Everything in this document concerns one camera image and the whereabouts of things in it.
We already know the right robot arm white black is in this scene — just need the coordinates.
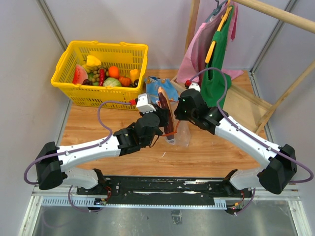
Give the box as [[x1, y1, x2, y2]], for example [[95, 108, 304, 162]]
[[174, 88, 297, 197]]

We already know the wooden clothes rack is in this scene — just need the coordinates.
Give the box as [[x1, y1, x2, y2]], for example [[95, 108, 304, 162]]
[[169, 0, 315, 137]]

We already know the yellow hanger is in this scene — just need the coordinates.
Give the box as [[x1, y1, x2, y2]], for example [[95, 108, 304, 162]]
[[205, 6, 233, 63]]

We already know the pink shirt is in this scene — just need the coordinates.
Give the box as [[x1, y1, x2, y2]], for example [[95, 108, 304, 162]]
[[176, 2, 243, 83]]

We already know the green shirt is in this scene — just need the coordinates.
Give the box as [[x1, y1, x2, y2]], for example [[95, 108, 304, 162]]
[[200, 7, 234, 107]]

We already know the longan bunch toy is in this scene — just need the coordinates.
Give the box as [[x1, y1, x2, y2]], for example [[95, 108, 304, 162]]
[[88, 66, 108, 83]]

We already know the dark grape bunch toy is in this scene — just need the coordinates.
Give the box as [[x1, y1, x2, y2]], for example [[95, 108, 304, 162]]
[[82, 79, 93, 86]]

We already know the yellow bell pepper toy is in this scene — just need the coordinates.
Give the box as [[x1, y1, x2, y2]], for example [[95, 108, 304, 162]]
[[86, 55, 101, 67]]

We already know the green cabbage toy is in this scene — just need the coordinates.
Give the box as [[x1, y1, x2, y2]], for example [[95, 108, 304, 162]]
[[103, 77, 122, 87]]

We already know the grey hanger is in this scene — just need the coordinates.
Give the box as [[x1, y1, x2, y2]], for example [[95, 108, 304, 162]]
[[204, 0, 228, 23]]

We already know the watermelon slice toy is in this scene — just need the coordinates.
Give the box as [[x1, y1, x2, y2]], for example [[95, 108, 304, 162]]
[[72, 64, 88, 85]]

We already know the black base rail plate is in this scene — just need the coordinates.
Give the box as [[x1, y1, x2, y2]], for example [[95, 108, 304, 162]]
[[76, 176, 252, 207]]

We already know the orange bell pepper toy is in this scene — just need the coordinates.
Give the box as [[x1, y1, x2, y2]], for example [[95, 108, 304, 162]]
[[129, 69, 140, 83]]

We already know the small orange pumpkin toy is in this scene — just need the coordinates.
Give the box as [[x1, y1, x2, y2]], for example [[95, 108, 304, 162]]
[[119, 76, 132, 87]]

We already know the clear zip top bag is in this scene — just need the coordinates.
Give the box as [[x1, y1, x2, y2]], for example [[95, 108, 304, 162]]
[[163, 101, 191, 148]]

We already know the blue patterned cloth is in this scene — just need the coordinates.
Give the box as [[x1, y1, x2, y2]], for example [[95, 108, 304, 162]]
[[145, 76, 178, 103]]

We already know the purple sweet potato toy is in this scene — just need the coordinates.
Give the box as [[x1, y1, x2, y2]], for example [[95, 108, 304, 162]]
[[158, 87, 174, 134]]

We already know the red chili pepper toy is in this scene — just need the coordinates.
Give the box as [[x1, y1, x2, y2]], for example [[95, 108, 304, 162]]
[[99, 68, 105, 87]]

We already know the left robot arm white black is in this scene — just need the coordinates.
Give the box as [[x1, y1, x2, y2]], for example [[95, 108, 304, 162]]
[[35, 104, 171, 195]]

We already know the orange fruit toy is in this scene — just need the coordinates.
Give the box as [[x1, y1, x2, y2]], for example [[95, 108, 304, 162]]
[[108, 66, 120, 79]]

